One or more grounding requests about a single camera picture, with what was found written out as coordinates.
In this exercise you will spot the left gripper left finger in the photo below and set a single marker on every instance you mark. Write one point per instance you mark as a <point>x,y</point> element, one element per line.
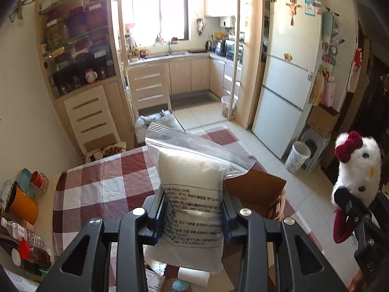
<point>84,265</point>

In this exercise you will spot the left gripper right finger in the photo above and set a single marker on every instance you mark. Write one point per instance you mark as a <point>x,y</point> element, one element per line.
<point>299,264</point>

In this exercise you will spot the white plush cat toy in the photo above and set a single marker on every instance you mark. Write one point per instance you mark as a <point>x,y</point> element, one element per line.
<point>359,172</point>

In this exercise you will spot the white paper cup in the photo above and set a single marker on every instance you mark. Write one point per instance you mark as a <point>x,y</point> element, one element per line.
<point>192,276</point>

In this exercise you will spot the clear bag of white powder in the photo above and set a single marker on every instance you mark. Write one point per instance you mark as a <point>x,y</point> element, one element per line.
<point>191,172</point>

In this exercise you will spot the clear plastic water bottle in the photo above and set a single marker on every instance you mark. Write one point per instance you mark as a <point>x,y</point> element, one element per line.
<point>20,234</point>

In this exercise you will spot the red white checkered tablecloth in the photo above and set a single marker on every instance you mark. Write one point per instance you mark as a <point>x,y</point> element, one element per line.
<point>111,187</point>

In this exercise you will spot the brown cardboard box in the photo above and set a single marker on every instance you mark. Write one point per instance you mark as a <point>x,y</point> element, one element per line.
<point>259,191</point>

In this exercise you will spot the orange cup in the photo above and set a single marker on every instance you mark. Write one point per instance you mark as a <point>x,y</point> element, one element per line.
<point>22,205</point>

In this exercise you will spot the patterned white waste bin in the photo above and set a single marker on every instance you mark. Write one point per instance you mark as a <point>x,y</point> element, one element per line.
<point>299,153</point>

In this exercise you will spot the grey plastic stool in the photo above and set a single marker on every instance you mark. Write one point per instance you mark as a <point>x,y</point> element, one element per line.
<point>317,145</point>

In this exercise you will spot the cardboard box on stool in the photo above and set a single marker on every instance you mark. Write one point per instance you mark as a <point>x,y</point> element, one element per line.
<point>322,119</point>

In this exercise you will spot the pink gift bag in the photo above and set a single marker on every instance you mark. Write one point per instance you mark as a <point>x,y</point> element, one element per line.
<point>328,94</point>

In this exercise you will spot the white chair with cushion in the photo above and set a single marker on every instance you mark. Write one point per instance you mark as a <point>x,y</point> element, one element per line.
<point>149,87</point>

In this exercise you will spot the small kitchen waste basket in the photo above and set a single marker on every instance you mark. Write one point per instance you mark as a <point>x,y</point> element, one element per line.
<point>225,105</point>

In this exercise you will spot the dark kitchen floor mat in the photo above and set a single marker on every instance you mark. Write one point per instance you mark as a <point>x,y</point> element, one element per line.
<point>179,102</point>

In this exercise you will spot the kitchen base cabinets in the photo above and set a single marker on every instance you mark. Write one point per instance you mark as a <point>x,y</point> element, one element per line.
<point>191,73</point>

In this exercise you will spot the white refrigerator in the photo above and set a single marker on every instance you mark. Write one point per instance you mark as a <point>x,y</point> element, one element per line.
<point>295,33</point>

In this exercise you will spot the wooden display shelf cabinet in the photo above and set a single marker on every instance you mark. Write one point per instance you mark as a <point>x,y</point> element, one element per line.
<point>75,40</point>

